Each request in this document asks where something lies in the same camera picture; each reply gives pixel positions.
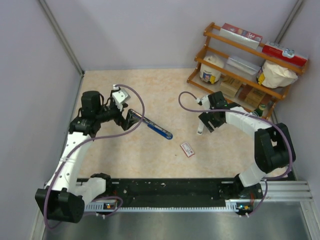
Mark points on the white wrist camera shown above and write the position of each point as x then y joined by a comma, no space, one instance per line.
204,102
120,97

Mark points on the white bag with yellow label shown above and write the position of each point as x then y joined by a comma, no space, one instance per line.
272,75

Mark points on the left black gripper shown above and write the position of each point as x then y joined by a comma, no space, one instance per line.
125,124

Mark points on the dark brown cardboard box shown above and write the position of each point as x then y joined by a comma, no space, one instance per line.
254,97

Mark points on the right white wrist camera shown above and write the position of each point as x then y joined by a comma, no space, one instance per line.
204,102

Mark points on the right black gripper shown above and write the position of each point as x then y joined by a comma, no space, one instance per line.
205,117

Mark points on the red white wrap box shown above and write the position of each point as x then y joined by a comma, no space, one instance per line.
284,53

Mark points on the light brown cardboard box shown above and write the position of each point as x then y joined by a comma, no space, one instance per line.
230,86

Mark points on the green glass bottle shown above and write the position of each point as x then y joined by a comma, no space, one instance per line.
258,112

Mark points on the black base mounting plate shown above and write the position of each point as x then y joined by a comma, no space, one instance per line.
179,192

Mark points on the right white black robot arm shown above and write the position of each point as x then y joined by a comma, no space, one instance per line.
273,147

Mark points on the white jar with label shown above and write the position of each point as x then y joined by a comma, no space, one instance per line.
208,74

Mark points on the wooden three-tier shelf rack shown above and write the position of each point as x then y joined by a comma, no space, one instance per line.
224,48

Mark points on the blue metal stapler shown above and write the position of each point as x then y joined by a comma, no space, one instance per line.
150,124

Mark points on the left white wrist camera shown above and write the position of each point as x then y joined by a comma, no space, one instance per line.
120,97

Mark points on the aluminium frame rail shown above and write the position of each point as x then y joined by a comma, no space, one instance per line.
274,191

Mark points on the silver grey long box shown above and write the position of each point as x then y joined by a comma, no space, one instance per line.
242,67

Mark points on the grey slotted cable duct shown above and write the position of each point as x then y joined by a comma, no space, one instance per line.
109,206

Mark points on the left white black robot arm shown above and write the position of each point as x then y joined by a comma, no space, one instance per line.
61,199

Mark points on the red white staple box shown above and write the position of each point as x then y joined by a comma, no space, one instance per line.
188,151

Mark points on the red foil roll box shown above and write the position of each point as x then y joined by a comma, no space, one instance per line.
240,36

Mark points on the small white stapler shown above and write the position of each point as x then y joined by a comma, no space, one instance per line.
200,128

